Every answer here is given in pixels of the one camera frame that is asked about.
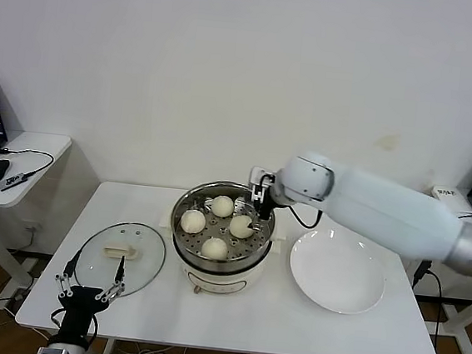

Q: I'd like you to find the white side desk with mouse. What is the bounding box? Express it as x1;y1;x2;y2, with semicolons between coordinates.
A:
0;128;103;321

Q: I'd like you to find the white steamed baozi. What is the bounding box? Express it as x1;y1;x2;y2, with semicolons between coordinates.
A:
200;235;230;262
228;213;256;241
179;209;207;236
210;194;236;219

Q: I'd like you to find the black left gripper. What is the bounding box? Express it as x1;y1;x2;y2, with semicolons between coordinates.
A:
47;246;129;343

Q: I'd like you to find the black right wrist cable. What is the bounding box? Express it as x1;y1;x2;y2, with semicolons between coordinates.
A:
283;202;325;231

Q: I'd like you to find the white cable under table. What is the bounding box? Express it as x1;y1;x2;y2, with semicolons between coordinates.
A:
118;340;187;354

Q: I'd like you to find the glass lid with cream handle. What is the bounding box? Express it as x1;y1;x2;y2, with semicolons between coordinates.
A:
70;217;169;304

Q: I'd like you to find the thin black adapter cable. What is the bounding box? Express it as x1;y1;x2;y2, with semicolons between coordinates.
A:
0;147;54;183

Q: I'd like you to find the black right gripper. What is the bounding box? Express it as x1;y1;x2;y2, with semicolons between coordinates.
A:
245;165;286;234

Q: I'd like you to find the black cable with inline adapter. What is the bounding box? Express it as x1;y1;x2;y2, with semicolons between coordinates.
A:
404;259;449;354

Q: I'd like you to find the white round plate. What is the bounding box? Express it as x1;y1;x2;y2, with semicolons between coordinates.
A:
285;227;390;318

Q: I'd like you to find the white side desk with label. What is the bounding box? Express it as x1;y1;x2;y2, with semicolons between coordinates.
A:
377;182;472;354

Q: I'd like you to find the stainless steel steamer basket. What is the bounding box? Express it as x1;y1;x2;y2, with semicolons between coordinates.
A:
165;175;281;273

